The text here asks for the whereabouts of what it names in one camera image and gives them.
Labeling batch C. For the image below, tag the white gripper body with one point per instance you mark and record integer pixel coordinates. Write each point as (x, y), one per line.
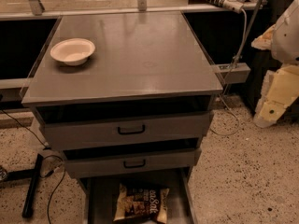
(287, 36)

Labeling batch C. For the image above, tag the brown chip bag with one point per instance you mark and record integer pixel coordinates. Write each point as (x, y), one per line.
(143, 201)

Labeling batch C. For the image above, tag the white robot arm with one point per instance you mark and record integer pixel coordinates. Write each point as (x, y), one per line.
(282, 38)

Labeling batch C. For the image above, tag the middle grey drawer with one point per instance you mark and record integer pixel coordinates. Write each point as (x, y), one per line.
(135, 158)

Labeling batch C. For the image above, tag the grey drawer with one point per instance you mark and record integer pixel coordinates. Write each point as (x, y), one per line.
(135, 158)
(78, 126)
(103, 193)

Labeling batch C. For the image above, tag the grey drawer cabinet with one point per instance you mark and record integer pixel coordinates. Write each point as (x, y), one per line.
(137, 56)

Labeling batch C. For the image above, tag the bottom grey drawer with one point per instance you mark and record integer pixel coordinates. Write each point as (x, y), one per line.
(103, 193)

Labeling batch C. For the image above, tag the top grey drawer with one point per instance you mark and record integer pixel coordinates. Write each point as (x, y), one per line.
(78, 126)

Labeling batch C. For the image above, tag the dark cabinet at right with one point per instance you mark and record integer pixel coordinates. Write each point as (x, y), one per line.
(259, 61)

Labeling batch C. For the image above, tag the white paper bowl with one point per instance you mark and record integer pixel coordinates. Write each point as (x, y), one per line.
(73, 52)

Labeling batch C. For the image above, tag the black floor stand bar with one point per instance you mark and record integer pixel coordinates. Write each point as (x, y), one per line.
(33, 176)

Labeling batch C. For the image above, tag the grey side bracket box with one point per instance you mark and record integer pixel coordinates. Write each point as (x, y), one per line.
(228, 75)

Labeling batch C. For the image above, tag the grey metal rail frame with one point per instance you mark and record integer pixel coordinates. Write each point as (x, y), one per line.
(93, 6)

